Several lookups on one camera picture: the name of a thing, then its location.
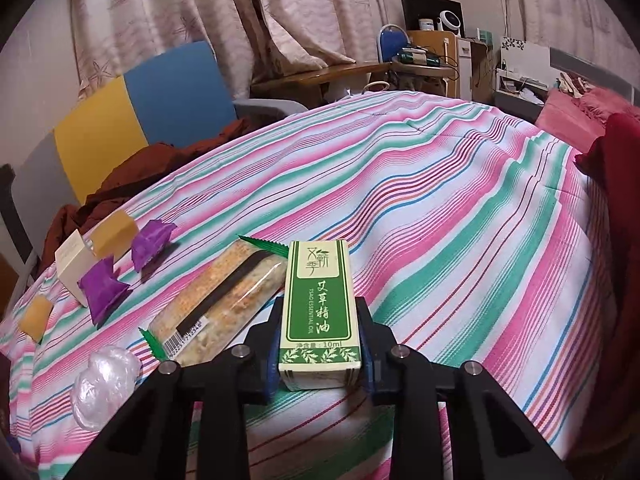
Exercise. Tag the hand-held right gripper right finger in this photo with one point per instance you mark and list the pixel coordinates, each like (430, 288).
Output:
(369, 365)

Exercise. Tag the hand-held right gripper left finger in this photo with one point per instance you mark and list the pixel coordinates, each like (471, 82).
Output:
(272, 365)

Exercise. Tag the green white carton box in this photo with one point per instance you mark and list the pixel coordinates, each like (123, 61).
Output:
(320, 310)

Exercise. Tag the purple snack packet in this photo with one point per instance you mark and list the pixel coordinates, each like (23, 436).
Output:
(152, 242)
(102, 290)

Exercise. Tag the yellow sponge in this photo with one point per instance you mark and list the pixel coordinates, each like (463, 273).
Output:
(35, 317)
(115, 234)

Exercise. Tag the clear green-ended snack packet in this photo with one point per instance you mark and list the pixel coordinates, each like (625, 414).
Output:
(225, 300)

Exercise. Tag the clear crumpled plastic bag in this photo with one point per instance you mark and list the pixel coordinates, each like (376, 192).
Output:
(102, 385)

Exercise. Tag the beige cardboard box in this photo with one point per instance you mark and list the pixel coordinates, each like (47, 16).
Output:
(72, 265)

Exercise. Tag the rust brown jacket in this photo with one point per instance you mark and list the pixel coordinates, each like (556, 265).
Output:
(140, 170)

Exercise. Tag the woven basket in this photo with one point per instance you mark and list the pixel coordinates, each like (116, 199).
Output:
(378, 85)

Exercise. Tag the grey yellow blue chair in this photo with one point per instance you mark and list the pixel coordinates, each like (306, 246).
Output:
(170, 95)

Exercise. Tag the wooden desk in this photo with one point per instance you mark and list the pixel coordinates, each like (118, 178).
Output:
(320, 77)

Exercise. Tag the dark red blanket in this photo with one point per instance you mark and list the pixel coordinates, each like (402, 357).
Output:
(620, 210)

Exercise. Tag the black rolled mat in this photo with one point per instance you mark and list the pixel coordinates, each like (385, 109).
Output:
(12, 210)

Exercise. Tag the pink bedding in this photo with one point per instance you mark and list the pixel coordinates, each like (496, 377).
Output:
(565, 110)

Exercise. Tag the light wooden cabinet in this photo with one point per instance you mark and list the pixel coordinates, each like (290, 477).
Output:
(432, 42)

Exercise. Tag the white shelf box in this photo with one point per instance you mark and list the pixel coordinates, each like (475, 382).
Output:
(522, 57)

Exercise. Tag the white round fan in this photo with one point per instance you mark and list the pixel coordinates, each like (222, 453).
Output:
(448, 22)

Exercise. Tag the black monitor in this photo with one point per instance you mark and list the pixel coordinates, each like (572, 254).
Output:
(420, 10)

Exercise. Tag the beige patterned curtain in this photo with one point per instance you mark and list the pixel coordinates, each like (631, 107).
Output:
(200, 5)

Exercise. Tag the grey headboard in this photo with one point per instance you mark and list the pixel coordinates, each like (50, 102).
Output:
(590, 67)

